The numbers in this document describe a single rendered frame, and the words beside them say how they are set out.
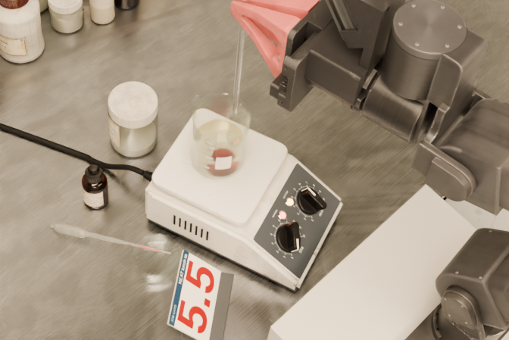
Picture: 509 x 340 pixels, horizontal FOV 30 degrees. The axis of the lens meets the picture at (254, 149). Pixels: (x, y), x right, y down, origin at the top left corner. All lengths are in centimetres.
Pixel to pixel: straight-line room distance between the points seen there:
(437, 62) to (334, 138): 50
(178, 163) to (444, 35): 42
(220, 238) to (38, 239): 21
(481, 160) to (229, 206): 37
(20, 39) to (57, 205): 23
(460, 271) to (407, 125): 17
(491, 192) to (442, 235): 31
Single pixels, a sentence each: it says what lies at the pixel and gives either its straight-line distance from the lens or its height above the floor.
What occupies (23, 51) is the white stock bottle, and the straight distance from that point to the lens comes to 125.
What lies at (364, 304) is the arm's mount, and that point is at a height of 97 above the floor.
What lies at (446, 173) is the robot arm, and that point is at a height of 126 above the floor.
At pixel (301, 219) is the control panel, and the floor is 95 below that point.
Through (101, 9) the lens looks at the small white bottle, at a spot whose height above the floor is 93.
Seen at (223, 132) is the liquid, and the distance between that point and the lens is 105.
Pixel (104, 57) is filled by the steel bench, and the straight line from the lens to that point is 127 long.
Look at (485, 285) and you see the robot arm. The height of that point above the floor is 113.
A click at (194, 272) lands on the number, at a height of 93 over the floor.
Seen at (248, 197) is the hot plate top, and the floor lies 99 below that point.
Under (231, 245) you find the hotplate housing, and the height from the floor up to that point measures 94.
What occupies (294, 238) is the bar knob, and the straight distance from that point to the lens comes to 106.
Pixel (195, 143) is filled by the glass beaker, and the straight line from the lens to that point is 102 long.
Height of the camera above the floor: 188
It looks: 55 degrees down
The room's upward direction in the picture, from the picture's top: 9 degrees clockwise
